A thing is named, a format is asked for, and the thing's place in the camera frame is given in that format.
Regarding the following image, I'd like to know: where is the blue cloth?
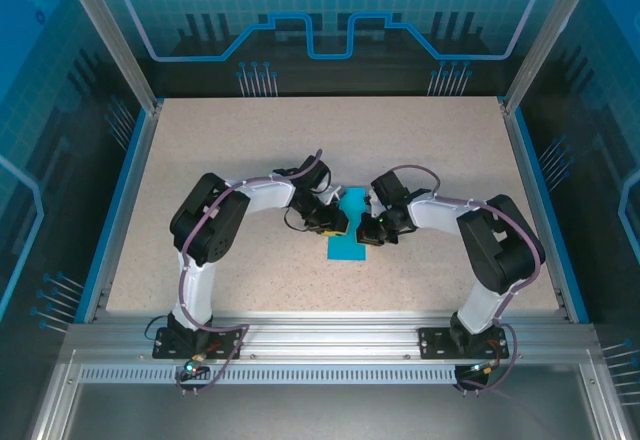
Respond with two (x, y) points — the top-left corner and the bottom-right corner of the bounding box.
(325, 187), (370, 262)

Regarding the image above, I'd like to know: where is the grey metal floor panel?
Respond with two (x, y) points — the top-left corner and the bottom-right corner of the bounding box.
(64, 384), (601, 440)

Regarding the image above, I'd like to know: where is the blue table edge strip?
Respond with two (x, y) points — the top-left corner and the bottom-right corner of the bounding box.
(73, 109), (151, 324)
(513, 109), (592, 324)

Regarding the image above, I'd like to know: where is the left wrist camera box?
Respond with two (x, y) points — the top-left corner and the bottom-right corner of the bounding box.
(319, 185), (347, 210)

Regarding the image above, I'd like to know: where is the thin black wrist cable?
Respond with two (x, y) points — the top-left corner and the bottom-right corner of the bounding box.
(281, 207), (311, 234)

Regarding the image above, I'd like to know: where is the aluminium front frame rail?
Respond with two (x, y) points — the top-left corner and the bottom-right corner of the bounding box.
(64, 309), (597, 361)

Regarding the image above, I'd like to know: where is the aluminium frame rail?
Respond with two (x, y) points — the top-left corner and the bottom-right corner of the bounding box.
(64, 309), (597, 361)
(579, 354), (640, 440)
(27, 349), (84, 440)

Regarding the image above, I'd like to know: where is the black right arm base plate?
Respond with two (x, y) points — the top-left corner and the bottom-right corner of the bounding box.
(418, 326), (511, 360)

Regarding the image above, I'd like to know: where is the slotted grey cable duct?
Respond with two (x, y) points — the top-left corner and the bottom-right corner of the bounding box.
(77, 365), (460, 387)

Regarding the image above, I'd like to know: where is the aluminium side rail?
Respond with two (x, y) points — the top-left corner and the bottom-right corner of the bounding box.
(501, 108), (572, 322)
(92, 102), (165, 324)

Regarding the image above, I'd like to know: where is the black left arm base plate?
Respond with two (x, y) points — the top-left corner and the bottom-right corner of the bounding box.
(152, 326), (245, 361)

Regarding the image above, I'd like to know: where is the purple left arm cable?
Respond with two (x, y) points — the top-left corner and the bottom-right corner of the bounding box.
(174, 148), (332, 397)

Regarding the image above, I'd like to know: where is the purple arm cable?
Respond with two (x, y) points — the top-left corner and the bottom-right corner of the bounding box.
(383, 163), (547, 397)
(174, 148), (332, 397)

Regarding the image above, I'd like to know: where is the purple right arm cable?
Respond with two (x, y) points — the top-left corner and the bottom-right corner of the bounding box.
(383, 163), (547, 397)

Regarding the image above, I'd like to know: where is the cable connector with green light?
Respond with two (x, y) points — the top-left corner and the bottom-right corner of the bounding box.
(182, 354), (210, 380)
(467, 359), (502, 377)

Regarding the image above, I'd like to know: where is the aluminium right frame post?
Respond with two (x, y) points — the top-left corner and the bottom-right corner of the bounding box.
(499, 0), (605, 115)

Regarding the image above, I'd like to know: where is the aluminium frame post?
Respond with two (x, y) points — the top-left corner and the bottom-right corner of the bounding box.
(499, 0), (605, 115)
(54, 0), (165, 116)

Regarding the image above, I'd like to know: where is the aluminium left frame post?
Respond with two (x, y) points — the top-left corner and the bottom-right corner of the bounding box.
(54, 0), (165, 116)

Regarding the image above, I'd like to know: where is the aluminium lower frame rail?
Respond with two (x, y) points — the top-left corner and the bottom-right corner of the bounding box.
(27, 349), (84, 440)
(579, 354), (640, 440)

